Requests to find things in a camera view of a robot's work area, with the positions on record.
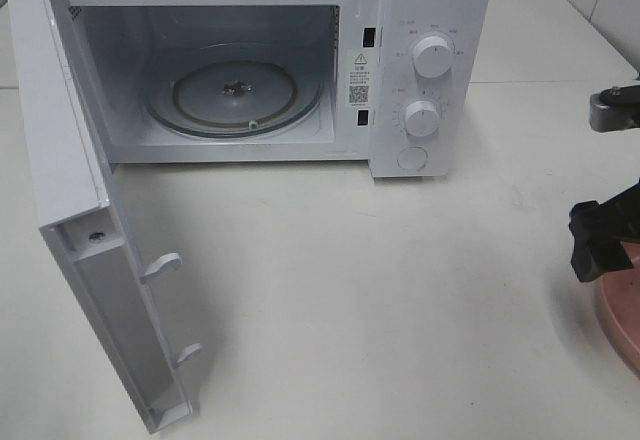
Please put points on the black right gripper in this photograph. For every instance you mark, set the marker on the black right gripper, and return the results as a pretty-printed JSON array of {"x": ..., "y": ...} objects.
[{"x": 599, "y": 229}]

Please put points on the pink round plate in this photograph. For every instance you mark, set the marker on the pink round plate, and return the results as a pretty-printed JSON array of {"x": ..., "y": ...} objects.
[{"x": 617, "y": 304}]

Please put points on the round white door button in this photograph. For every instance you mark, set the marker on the round white door button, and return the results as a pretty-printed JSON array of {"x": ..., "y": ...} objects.
[{"x": 412, "y": 159}]

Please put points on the lower white timer knob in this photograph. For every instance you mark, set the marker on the lower white timer knob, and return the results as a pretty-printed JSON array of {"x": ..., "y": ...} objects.
[{"x": 421, "y": 118}]

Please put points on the upper white power knob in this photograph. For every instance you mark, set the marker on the upper white power knob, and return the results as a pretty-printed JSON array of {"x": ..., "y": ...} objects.
[{"x": 432, "y": 55}]

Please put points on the white microwave oven body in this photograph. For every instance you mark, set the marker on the white microwave oven body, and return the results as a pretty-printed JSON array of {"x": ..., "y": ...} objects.
[{"x": 371, "y": 78}]

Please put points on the glass microwave turntable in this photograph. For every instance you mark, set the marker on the glass microwave turntable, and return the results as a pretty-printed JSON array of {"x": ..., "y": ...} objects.
[{"x": 233, "y": 90}]

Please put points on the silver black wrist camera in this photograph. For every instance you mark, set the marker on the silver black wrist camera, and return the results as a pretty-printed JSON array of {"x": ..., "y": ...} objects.
[{"x": 615, "y": 109}]

